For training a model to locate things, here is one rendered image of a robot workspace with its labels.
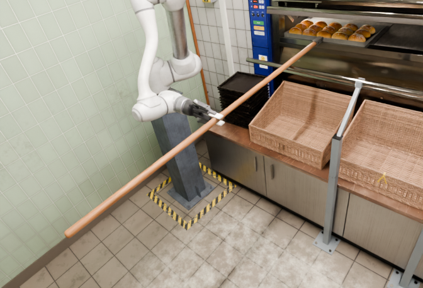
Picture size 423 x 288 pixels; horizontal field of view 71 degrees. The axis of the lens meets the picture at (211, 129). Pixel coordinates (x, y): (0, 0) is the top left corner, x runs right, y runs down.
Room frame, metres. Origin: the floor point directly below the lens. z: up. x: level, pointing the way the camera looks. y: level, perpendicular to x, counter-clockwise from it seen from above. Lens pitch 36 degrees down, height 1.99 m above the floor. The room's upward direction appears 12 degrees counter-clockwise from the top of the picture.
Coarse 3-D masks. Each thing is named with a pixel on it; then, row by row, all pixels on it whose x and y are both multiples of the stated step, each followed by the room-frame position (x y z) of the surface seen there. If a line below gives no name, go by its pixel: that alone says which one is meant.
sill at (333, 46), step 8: (280, 40) 2.04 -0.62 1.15; (288, 40) 1.99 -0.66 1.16; (296, 40) 1.94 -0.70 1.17; (304, 40) 1.90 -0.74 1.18; (312, 40) 1.86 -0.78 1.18; (328, 48) 1.77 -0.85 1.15; (336, 48) 1.73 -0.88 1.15; (344, 48) 1.69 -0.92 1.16; (352, 48) 1.65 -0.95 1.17; (360, 48) 1.62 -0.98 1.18; (368, 48) 1.59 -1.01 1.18; (376, 48) 1.56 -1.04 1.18; (384, 48) 1.55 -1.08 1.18; (392, 48) 1.52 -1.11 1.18; (384, 56) 1.51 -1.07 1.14; (392, 56) 1.48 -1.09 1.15; (400, 56) 1.45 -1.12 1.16; (408, 56) 1.42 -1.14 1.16; (416, 56) 1.40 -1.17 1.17
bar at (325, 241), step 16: (272, 64) 1.66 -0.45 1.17; (352, 80) 1.29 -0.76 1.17; (352, 96) 1.24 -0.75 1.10; (336, 144) 1.12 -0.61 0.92; (336, 160) 1.11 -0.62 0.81; (336, 176) 1.11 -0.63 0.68; (320, 240) 1.15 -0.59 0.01; (336, 240) 1.12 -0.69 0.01; (416, 256) 0.76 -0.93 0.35; (400, 272) 0.84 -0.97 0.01
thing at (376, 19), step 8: (320, 8) 1.83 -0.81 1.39; (328, 8) 1.81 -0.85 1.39; (336, 8) 1.78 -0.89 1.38; (312, 16) 1.70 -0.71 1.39; (320, 16) 1.66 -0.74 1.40; (328, 16) 1.63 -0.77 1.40; (336, 16) 1.60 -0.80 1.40; (344, 16) 1.56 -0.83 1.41; (352, 16) 1.53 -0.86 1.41; (360, 16) 1.50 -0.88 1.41; (368, 16) 1.47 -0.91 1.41; (376, 16) 1.44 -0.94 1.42; (416, 24) 1.30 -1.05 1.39
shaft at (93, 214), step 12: (288, 60) 1.58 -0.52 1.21; (276, 72) 1.47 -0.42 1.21; (264, 84) 1.39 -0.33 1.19; (228, 108) 1.21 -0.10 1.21; (216, 120) 1.14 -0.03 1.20; (204, 132) 1.08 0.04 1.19; (180, 144) 1.01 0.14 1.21; (168, 156) 0.95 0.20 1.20; (156, 168) 0.90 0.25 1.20; (132, 180) 0.85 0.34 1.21; (120, 192) 0.80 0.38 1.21; (108, 204) 0.76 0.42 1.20; (84, 216) 0.72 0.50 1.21; (96, 216) 0.72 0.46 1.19; (72, 228) 0.68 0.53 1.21
